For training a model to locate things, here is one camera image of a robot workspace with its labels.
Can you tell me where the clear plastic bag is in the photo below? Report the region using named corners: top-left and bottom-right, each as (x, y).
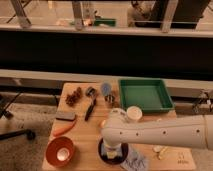
top-left (120, 146), bottom-right (149, 171)

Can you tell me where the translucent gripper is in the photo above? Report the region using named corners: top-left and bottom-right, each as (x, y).
top-left (102, 142), bottom-right (122, 159)

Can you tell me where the yellow banana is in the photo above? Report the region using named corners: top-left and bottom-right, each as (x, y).
top-left (158, 146), bottom-right (169, 160)

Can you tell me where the metal cup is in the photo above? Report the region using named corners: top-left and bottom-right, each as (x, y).
top-left (104, 94), bottom-right (115, 103)

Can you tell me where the blue lid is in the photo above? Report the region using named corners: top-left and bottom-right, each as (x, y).
top-left (101, 83), bottom-right (111, 96)

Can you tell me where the person in background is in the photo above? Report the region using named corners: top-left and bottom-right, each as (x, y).
top-left (127, 0), bottom-right (153, 27)

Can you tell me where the red bowl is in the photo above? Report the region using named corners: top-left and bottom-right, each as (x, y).
top-left (45, 136), bottom-right (74, 167)

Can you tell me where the yellow round fruit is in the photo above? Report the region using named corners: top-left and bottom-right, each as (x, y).
top-left (100, 120), bottom-right (106, 128)

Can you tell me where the black chair base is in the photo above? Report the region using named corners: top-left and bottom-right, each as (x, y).
top-left (0, 92), bottom-right (36, 140)

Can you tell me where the small white cup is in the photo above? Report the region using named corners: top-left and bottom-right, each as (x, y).
top-left (57, 148), bottom-right (69, 161)

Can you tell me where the white small object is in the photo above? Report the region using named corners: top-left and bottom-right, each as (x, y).
top-left (153, 145), bottom-right (163, 153)

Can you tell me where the green box in background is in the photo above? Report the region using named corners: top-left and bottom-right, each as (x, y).
top-left (93, 18), bottom-right (116, 27)

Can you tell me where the grey brown block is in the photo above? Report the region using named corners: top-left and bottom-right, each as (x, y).
top-left (56, 111), bottom-right (75, 121)

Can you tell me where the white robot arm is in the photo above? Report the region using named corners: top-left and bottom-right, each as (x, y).
top-left (100, 108), bottom-right (213, 158)

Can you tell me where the orange carrot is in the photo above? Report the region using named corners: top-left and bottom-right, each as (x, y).
top-left (52, 121), bottom-right (76, 137)

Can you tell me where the green plastic tray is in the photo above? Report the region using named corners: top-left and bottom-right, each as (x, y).
top-left (118, 79), bottom-right (174, 113)

